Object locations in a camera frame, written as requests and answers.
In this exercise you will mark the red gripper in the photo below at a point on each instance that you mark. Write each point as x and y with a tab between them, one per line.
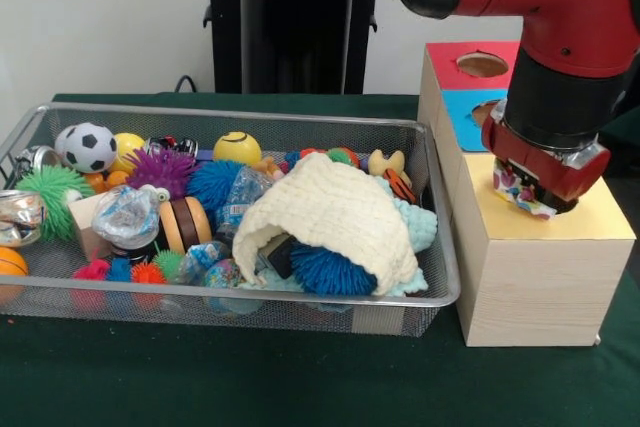
540	167

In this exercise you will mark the polka dot cloth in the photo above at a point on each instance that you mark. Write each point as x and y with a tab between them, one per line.
520	202

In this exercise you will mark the light blue cloth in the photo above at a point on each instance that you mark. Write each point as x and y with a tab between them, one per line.
422	222

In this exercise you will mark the cream yellow cloth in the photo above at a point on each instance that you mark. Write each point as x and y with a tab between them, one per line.
325	197

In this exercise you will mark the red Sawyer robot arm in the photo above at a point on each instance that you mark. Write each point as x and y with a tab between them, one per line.
550	7

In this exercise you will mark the wooden box with three holes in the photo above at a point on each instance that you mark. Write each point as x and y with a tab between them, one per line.
530	287

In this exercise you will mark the shallow silver mesh bin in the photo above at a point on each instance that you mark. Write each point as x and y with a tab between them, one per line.
150	304

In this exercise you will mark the dark blue fuzzy ball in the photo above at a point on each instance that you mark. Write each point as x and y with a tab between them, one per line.
332	272

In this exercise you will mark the yellow smiley ball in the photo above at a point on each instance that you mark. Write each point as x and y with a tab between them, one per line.
237	148

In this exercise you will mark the large blue spiky ball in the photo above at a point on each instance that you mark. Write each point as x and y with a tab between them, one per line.
212	184

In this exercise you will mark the wooden burger toy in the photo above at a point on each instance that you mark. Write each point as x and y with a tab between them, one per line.
185	224

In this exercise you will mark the purple spiky monster toy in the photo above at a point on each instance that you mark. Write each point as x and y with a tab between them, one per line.
157	167

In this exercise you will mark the dark green table cloth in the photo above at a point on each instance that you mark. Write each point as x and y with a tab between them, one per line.
200	387

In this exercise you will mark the black and white soccer ball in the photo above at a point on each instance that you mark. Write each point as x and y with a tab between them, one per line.
90	147

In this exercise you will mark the green spiky ball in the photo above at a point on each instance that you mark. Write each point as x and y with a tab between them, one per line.
50	187

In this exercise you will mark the orange ball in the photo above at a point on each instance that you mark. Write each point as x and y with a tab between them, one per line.
11	262

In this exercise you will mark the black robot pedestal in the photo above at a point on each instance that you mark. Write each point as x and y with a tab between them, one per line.
290	22

